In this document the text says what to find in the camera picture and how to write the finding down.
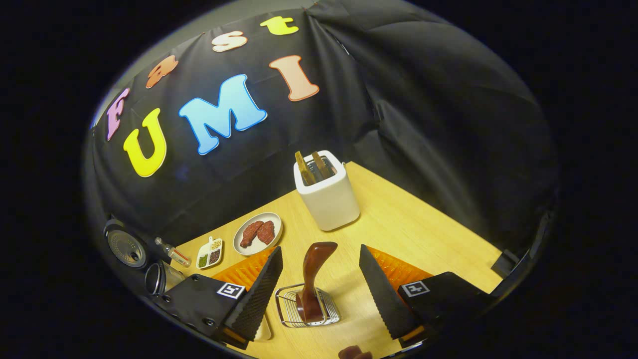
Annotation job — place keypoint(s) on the white toaster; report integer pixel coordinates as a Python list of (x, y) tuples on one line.
[(331, 204)]

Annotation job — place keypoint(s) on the brown meat piece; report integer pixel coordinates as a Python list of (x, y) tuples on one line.
[(266, 232), (250, 233)]

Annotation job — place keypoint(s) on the grey and cream rice cooker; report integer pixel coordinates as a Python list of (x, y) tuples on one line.
[(124, 247)]

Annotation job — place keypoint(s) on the small clear glass bottle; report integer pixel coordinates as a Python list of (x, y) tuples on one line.
[(177, 255)]

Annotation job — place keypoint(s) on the brown toast slice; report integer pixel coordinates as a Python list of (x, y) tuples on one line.
[(321, 165), (304, 169)]

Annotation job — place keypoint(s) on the brown wooden spoon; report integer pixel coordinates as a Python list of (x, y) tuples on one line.
[(314, 269)]

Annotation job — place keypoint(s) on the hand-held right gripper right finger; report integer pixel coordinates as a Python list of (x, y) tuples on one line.
[(384, 299)]

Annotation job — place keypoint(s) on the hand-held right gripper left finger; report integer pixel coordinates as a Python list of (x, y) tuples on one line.
[(256, 299)]

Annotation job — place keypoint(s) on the round white plate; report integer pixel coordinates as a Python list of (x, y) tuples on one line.
[(249, 251)]

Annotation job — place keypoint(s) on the black backdrop cloth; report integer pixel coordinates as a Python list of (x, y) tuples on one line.
[(423, 124)]

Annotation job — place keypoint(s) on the white divided dish with beans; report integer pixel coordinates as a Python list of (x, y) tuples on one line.
[(207, 249)]

